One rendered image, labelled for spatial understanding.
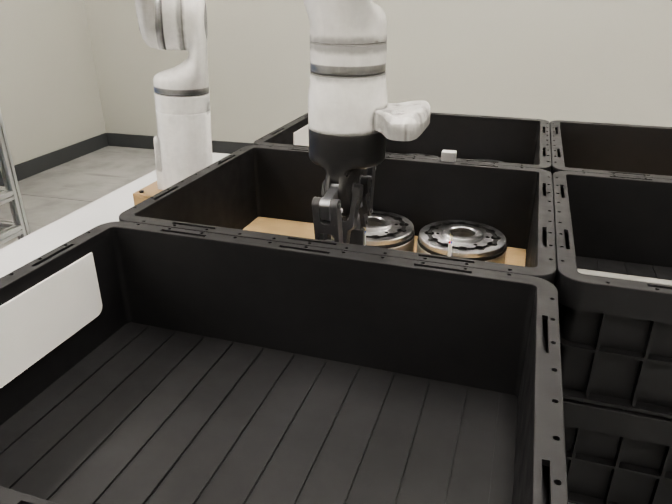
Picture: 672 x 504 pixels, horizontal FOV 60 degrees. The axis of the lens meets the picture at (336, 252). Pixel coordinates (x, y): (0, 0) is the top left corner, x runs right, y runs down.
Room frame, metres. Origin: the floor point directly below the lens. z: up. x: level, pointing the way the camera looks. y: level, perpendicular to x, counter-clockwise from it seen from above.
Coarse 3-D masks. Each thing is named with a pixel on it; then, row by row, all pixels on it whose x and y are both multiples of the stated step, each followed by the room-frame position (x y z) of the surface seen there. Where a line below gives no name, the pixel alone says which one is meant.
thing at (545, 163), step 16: (432, 112) 1.01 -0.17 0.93; (288, 128) 0.90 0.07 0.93; (544, 128) 0.90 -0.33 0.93; (256, 144) 0.80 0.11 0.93; (272, 144) 0.79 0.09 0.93; (288, 144) 0.79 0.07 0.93; (544, 144) 0.79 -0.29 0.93; (464, 160) 0.71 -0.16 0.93; (480, 160) 0.71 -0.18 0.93; (544, 160) 0.71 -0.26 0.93
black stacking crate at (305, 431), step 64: (128, 256) 0.49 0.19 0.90; (192, 256) 0.47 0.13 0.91; (256, 256) 0.45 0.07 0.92; (128, 320) 0.49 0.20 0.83; (192, 320) 0.47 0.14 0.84; (256, 320) 0.45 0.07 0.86; (320, 320) 0.43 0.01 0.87; (384, 320) 0.41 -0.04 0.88; (448, 320) 0.40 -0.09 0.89; (512, 320) 0.38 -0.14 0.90; (64, 384) 0.39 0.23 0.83; (128, 384) 0.39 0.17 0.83; (192, 384) 0.39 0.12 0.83; (256, 384) 0.39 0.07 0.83; (320, 384) 0.39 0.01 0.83; (384, 384) 0.39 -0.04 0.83; (448, 384) 0.39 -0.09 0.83; (512, 384) 0.38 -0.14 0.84; (0, 448) 0.32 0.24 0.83; (64, 448) 0.32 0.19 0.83; (128, 448) 0.32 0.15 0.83; (192, 448) 0.32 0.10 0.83; (256, 448) 0.32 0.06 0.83; (320, 448) 0.32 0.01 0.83; (384, 448) 0.32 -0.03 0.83; (448, 448) 0.32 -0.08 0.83; (512, 448) 0.32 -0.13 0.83
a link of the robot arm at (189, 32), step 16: (176, 0) 0.99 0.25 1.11; (192, 0) 0.99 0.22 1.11; (176, 16) 0.97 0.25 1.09; (192, 16) 0.98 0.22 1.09; (176, 32) 0.98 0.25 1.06; (192, 32) 0.98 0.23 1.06; (176, 48) 1.00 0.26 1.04; (192, 48) 0.98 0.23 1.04; (192, 64) 0.98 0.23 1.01; (160, 80) 0.98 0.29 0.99; (176, 80) 0.97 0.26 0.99; (192, 80) 0.98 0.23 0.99; (208, 80) 1.02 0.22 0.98
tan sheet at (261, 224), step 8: (256, 224) 0.74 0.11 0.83; (264, 224) 0.74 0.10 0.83; (272, 224) 0.74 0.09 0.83; (280, 224) 0.74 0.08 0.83; (288, 224) 0.74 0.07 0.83; (296, 224) 0.74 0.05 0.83; (304, 224) 0.74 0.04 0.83; (312, 224) 0.74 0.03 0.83; (264, 232) 0.72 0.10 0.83; (272, 232) 0.72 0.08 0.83; (280, 232) 0.72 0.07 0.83; (288, 232) 0.72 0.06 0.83; (296, 232) 0.72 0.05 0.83; (304, 232) 0.72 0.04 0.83; (312, 232) 0.72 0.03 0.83; (416, 240) 0.69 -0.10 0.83; (416, 248) 0.66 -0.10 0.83; (512, 248) 0.66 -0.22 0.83; (520, 248) 0.66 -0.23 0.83; (512, 256) 0.64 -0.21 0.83; (520, 256) 0.64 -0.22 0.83; (512, 264) 0.62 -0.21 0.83; (520, 264) 0.62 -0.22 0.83
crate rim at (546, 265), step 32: (224, 160) 0.71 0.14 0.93; (384, 160) 0.72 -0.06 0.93; (416, 160) 0.71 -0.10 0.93; (160, 192) 0.59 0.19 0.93; (544, 192) 0.63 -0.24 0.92; (160, 224) 0.50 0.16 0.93; (192, 224) 0.50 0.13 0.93; (544, 224) 0.50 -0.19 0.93; (416, 256) 0.43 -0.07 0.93; (544, 256) 0.43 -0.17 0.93
